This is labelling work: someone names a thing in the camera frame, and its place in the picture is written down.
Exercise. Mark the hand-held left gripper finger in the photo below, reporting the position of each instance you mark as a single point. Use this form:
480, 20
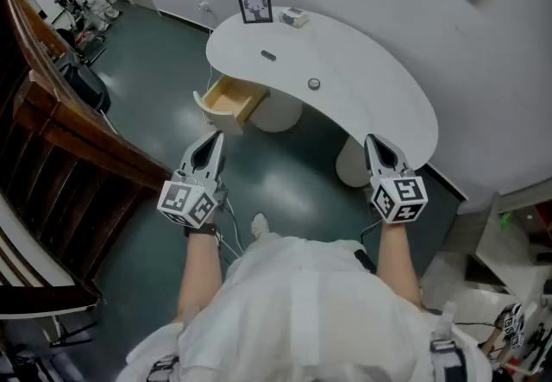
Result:
190, 158
217, 160

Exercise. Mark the spare hand-held gripper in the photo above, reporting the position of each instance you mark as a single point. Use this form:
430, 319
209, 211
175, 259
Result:
513, 322

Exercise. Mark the person's white trousers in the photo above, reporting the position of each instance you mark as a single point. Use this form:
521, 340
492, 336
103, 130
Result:
267, 237

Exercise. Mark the white curved desk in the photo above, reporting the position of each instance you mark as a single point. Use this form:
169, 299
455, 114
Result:
345, 65

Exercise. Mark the small round dark object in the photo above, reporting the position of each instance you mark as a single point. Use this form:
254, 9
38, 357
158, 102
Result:
314, 83

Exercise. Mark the person's white shirt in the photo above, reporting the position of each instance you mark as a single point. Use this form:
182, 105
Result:
302, 320

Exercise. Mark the person's right forearm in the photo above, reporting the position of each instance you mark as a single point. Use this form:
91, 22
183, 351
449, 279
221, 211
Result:
399, 264

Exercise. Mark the person's left white shoe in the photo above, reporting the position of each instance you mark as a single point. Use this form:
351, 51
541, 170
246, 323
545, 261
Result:
260, 223

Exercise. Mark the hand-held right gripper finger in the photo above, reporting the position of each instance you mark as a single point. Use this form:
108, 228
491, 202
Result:
399, 158
371, 158

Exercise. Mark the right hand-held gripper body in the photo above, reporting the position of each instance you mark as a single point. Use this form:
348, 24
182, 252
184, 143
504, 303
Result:
399, 199

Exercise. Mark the patterned tissue box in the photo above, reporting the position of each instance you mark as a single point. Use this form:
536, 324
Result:
293, 17

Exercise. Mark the person's left forearm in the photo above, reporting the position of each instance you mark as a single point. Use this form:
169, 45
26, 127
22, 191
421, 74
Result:
200, 272

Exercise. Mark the white wall socket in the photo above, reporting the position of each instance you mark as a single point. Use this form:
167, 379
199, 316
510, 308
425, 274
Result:
204, 6

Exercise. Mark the black bin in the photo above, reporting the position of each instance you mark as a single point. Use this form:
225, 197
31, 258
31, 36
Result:
86, 87

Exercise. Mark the black framed deer picture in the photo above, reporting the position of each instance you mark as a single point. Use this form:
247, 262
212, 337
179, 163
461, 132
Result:
255, 6

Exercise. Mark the dark cylindrical marker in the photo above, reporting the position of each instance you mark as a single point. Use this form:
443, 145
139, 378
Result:
268, 55

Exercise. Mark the brown wooden staircase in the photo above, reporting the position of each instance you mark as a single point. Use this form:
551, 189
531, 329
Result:
64, 147

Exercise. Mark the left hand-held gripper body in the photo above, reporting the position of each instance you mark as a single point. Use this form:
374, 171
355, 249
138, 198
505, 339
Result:
190, 199

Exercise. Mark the black waist pack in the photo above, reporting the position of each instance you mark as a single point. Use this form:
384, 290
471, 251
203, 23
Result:
364, 261

